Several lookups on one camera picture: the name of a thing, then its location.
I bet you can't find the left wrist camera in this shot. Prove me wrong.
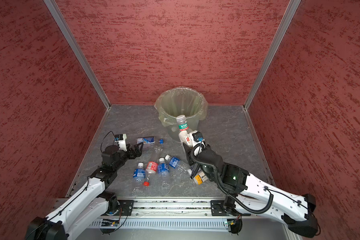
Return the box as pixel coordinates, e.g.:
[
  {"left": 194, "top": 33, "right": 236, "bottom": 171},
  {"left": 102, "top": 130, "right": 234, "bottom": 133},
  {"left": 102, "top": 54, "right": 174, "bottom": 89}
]
[{"left": 114, "top": 134, "right": 127, "bottom": 152}]

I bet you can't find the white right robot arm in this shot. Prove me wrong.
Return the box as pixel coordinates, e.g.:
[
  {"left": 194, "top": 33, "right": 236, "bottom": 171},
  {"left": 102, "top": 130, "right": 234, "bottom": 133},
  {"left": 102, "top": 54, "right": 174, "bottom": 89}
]
[{"left": 182, "top": 143, "right": 320, "bottom": 238}]

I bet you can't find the yellow white label bottle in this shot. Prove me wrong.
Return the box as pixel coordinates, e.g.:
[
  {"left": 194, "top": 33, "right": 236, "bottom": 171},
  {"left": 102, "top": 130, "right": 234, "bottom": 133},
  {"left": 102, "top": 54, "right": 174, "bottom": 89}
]
[{"left": 193, "top": 171, "right": 209, "bottom": 185}]

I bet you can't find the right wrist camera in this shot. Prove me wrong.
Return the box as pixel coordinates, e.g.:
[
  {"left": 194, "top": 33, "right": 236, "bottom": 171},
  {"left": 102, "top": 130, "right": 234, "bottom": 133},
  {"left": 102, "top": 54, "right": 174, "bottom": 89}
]
[{"left": 191, "top": 131, "right": 204, "bottom": 144}]

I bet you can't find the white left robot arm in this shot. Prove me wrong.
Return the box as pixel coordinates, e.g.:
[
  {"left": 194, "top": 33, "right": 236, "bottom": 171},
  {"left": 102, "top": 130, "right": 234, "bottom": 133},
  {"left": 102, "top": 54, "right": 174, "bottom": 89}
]
[{"left": 25, "top": 141, "right": 144, "bottom": 240}]

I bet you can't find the clear purple tinted bottle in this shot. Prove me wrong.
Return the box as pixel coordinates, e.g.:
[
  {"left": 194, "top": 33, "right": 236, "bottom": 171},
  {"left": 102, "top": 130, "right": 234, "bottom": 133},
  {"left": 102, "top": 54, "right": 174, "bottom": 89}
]
[{"left": 187, "top": 167, "right": 197, "bottom": 178}]

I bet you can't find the perforated cable duct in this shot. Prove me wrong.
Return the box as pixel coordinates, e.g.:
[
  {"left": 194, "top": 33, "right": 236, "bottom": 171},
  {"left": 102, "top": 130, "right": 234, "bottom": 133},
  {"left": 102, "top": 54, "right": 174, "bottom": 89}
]
[{"left": 88, "top": 218, "right": 228, "bottom": 232}]

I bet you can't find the Fiji bottle blue cap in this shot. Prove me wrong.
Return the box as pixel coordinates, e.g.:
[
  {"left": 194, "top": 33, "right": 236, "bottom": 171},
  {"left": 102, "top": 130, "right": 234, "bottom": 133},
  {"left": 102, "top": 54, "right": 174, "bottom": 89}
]
[{"left": 137, "top": 136, "right": 164, "bottom": 146}]

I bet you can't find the right aluminium corner post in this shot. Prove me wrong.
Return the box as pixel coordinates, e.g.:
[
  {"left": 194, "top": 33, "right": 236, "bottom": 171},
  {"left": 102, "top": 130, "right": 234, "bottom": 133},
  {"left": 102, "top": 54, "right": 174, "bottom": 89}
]
[{"left": 243, "top": 0, "right": 301, "bottom": 112}]

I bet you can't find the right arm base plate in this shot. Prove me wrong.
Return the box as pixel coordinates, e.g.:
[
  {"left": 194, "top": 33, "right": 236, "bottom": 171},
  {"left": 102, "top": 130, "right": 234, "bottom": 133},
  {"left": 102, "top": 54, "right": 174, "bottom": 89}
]
[{"left": 210, "top": 200, "right": 239, "bottom": 217}]

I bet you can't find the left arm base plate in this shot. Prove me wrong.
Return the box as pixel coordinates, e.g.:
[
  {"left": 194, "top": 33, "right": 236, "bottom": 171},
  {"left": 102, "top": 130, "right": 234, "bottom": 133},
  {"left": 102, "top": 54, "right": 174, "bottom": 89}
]
[{"left": 105, "top": 200, "right": 135, "bottom": 216}]

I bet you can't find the red label bottle red cap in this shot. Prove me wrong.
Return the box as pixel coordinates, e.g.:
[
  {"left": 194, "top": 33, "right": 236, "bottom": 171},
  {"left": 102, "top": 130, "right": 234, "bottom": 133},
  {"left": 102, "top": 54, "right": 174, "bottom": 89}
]
[{"left": 144, "top": 146, "right": 163, "bottom": 187}]

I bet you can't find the aluminium corner post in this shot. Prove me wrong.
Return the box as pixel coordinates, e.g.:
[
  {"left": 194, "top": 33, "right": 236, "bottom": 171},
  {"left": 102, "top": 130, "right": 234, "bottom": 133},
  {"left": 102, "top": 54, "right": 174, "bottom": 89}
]
[
  {"left": 44, "top": 0, "right": 112, "bottom": 110},
  {"left": 243, "top": 0, "right": 301, "bottom": 112}
]

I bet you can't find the clear bin liner bag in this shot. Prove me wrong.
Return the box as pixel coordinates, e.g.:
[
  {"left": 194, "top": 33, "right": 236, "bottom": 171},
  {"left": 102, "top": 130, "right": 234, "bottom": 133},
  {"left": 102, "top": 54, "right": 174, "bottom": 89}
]
[{"left": 155, "top": 87, "right": 209, "bottom": 127}]

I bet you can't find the green label white bottle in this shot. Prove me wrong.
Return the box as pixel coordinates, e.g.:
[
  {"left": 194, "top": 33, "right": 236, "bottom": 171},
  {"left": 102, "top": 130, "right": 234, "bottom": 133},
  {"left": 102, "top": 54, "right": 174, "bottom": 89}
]
[{"left": 176, "top": 115, "right": 193, "bottom": 148}]

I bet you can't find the grey mesh waste bin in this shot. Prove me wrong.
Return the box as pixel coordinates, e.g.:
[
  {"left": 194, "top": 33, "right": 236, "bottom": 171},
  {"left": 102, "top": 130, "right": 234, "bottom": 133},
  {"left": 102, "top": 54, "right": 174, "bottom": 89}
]
[{"left": 155, "top": 87, "right": 209, "bottom": 141}]

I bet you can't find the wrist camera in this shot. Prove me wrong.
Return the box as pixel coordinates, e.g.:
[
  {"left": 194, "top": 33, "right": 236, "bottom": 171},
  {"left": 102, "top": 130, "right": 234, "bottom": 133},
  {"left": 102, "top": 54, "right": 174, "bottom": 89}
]
[
  {"left": 191, "top": 131, "right": 204, "bottom": 144},
  {"left": 114, "top": 134, "right": 127, "bottom": 152}
]

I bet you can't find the left aluminium corner post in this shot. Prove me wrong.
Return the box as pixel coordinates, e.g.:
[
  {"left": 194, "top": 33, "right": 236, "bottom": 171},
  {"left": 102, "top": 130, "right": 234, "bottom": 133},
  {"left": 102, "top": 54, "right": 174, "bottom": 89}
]
[{"left": 44, "top": 0, "right": 112, "bottom": 110}]

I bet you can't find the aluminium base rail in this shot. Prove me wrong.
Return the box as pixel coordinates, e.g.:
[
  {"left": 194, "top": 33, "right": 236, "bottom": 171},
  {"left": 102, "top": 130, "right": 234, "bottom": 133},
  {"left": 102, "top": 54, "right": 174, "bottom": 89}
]
[{"left": 55, "top": 197, "right": 238, "bottom": 218}]

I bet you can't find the blue label bottle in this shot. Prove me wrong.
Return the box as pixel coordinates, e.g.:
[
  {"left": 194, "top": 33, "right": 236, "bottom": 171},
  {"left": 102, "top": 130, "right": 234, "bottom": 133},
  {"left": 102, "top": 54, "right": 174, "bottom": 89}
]
[
  {"left": 133, "top": 162, "right": 146, "bottom": 192},
  {"left": 165, "top": 155, "right": 190, "bottom": 174},
  {"left": 157, "top": 158, "right": 171, "bottom": 188}
]

